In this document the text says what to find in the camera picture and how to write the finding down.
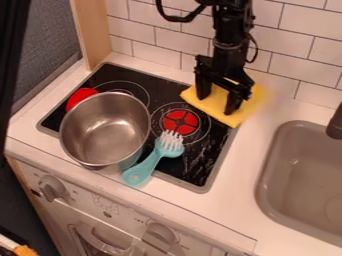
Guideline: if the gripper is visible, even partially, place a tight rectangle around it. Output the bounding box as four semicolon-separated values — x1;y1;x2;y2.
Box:
192;54;257;116

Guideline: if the yellow cloth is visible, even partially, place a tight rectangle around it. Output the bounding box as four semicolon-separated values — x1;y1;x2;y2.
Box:
179;83;262;129

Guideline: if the toy stove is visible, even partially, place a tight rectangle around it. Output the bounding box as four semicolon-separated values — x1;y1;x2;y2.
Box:
36;61;238;195

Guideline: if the blue brush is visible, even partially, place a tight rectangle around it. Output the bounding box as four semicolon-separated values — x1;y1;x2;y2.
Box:
120;129;186;188

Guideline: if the toy sink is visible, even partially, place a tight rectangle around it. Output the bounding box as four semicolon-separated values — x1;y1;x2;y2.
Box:
253;120;342;248

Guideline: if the silver pot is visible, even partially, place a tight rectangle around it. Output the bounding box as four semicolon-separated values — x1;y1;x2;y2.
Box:
57;91;153;169

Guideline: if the tap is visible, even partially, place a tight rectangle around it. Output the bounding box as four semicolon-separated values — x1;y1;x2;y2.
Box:
324;101;342;140

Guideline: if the red toy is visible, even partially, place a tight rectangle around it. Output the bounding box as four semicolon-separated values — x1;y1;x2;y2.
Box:
65;87;101;113

